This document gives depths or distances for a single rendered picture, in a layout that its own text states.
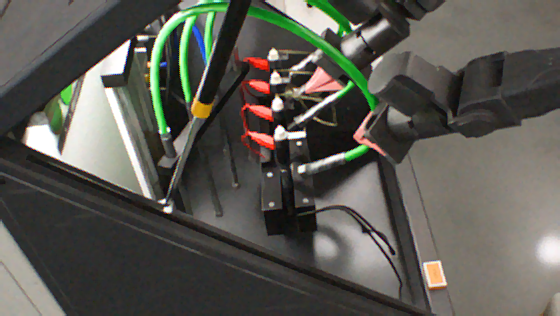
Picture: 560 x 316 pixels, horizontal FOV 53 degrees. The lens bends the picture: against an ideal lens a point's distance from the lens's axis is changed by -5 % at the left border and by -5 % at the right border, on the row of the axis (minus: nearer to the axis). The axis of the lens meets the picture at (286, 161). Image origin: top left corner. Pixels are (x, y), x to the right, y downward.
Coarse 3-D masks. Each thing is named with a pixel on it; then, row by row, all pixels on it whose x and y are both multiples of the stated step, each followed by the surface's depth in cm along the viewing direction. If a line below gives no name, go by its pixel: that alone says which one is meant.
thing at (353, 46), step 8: (328, 32) 91; (352, 32) 88; (360, 32) 87; (328, 40) 90; (336, 40) 92; (344, 40) 89; (352, 40) 88; (360, 40) 86; (336, 48) 90; (344, 48) 89; (352, 48) 88; (360, 48) 87; (328, 56) 88; (352, 56) 88; (360, 56) 88; (368, 56) 87; (376, 56) 88; (336, 64) 89; (360, 64) 89; (368, 64) 90; (344, 72) 90; (368, 72) 94; (352, 80) 91; (368, 80) 93
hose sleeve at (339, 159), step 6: (336, 156) 92; (342, 156) 91; (312, 162) 96; (318, 162) 95; (324, 162) 94; (330, 162) 93; (336, 162) 92; (342, 162) 92; (306, 168) 96; (312, 168) 95; (318, 168) 95; (324, 168) 94; (312, 174) 96
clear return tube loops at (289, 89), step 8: (272, 48) 122; (296, 72) 120; (304, 72) 120; (312, 72) 121; (288, 88) 132; (296, 88) 130; (280, 96) 113; (288, 96) 114; (296, 96) 114; (304, 96) 115; (312, 96) 131; (320, 120) 123; (336, 120) 120
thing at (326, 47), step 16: (176, 16) 83; (256, 16) 78; (272, 16) 77; (160, 32) 86; (304, 32) 77; (160, 48) 88; (320, 48) 78; (352, 64) 79; (160, 96) 97; (368, 96) 81; (160, 112) 99; (160, 128) 101
